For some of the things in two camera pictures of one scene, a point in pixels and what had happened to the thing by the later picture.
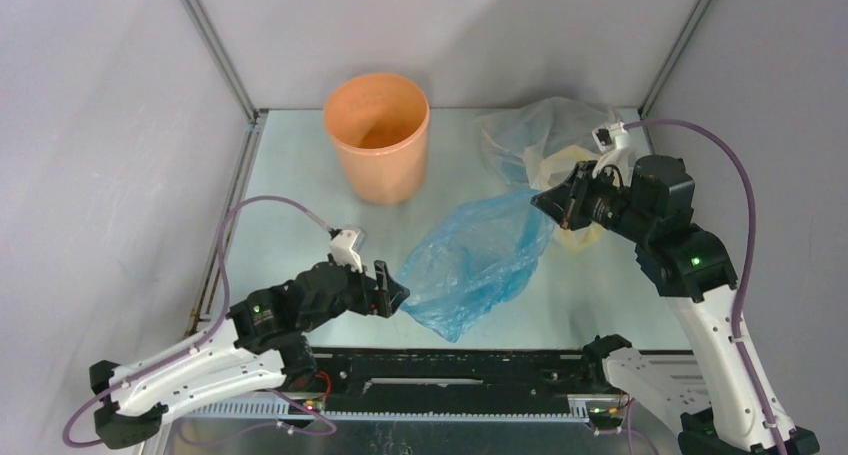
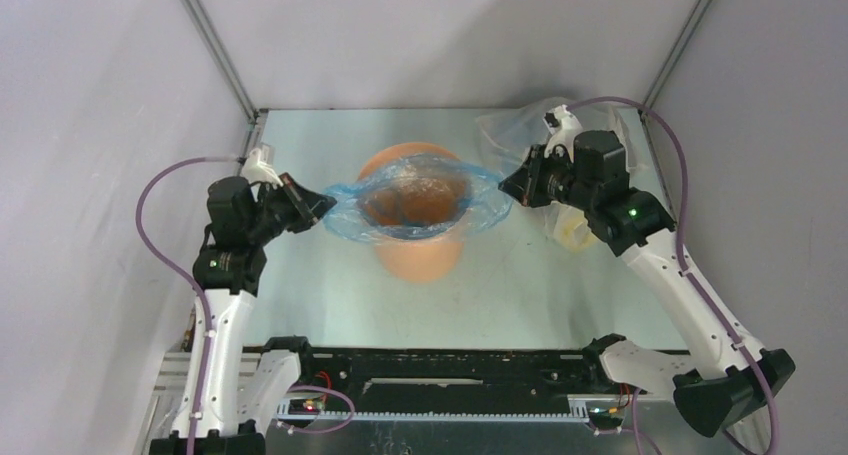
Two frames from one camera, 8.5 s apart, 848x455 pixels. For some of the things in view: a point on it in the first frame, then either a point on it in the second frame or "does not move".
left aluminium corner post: (204, 28) does not move
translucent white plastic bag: (536, 144) does not move
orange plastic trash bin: (381, 121) to (422, 260)
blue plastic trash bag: (470, 255) to (420, 197)
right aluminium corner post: (684, 43) does not move
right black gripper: (573, 200) to (534, 178)
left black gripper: (382, 297) to (308, 207)
